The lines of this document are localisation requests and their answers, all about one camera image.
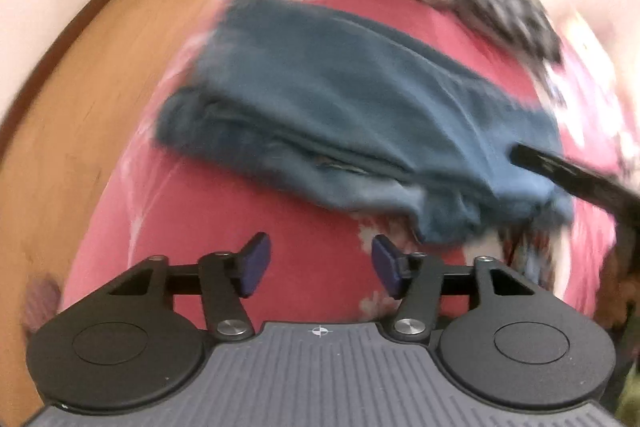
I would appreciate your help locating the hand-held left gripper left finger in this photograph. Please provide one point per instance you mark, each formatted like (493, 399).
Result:
(255, 264)

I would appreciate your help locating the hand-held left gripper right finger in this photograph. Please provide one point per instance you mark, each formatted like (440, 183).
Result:
(387, 267)

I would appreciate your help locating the folded plaid shirt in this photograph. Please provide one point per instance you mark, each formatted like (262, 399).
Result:
(505, 7)

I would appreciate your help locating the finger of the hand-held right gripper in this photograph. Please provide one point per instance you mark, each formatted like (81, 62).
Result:
(560, 169)

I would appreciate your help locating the blue denim jeans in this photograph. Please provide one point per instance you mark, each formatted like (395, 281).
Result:
(350, 107)

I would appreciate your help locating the pink floral blanket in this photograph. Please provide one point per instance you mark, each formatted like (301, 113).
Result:
(300, 229)

